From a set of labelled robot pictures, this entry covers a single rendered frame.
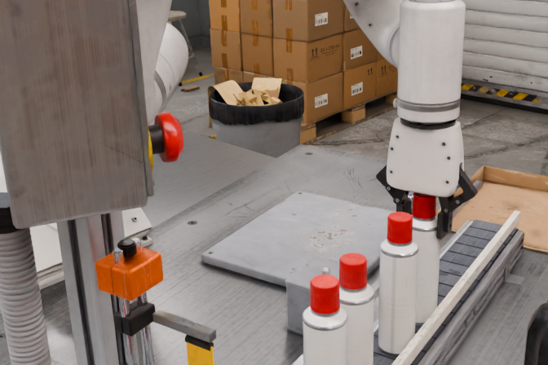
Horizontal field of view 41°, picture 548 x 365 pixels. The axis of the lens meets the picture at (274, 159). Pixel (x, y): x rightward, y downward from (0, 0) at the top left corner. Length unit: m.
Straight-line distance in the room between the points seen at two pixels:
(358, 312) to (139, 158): 0.44
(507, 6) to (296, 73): 1.63
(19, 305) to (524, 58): 4.88
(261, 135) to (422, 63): 2.31
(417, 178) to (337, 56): 3.62
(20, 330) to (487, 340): 0.79
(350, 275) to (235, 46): 3.98
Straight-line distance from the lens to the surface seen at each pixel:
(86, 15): 0.50
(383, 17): 1.06
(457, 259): 1.34
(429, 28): 0.97
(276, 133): 3.26
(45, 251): 1.42
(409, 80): 0.99
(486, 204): 1.68
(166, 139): 0.55
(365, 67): 4.91
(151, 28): 1.08
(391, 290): 1.02
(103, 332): 0.75
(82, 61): 0.51
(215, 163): 1.93
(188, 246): 1.50
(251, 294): 1.32
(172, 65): 1.20
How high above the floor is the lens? 1.50
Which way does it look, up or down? 20 degrees down
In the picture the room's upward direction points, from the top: 2 degrees counter-clockwise
